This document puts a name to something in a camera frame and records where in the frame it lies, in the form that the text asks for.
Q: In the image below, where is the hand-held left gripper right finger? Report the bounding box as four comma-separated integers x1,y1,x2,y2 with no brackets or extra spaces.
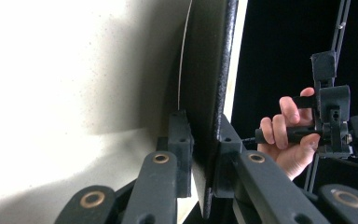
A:
213,113,331,224

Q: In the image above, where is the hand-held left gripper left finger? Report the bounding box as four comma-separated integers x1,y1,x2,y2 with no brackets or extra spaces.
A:
120,110,196,224

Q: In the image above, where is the black round plate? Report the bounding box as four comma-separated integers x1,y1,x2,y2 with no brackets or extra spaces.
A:
175,0,241,220

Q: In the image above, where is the grey thin metal stand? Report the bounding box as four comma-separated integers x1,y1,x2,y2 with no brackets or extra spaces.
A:
303,0,352,192

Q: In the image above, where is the dark curtain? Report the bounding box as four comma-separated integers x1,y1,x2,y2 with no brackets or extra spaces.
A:
231,0,358,200

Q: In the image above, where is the white board sheet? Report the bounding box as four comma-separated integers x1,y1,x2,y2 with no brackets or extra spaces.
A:
223,0,249,124

